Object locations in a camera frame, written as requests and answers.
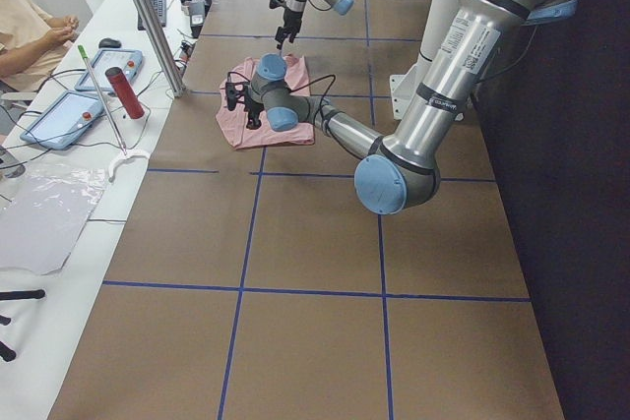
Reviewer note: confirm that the aluminium frame post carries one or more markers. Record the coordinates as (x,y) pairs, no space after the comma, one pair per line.
(160,45)

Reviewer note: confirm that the red cylindrical bottle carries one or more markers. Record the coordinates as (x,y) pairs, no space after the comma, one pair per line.
(124,92)

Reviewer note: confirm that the black computer mouse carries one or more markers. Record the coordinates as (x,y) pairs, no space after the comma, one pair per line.
(109,42)

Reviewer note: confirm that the pink Snoopy t-shirt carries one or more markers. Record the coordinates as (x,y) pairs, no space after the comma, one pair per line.
(233,123)

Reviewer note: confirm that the clear plastic bag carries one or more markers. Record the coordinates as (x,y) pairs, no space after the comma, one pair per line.
(41,226)

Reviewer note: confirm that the white plastic hanger hook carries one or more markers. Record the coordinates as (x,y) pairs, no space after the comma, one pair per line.
(122,157)

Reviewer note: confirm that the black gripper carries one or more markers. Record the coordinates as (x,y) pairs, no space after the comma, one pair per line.
(254,108)
(289,20)

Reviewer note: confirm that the seated person beige shirt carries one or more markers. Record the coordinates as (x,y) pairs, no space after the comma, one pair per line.
(33,43)

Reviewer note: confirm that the near blue teach pendant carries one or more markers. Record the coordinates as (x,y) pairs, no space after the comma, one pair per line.
(64,121)

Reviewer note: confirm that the black keyboard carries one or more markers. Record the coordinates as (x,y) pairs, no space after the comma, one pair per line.
(160,8)

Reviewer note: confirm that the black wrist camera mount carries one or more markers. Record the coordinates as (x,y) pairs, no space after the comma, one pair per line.
(235,89)
(275,4)

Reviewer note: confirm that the green tipped metal rod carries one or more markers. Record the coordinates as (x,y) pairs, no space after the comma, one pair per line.
(102,98)

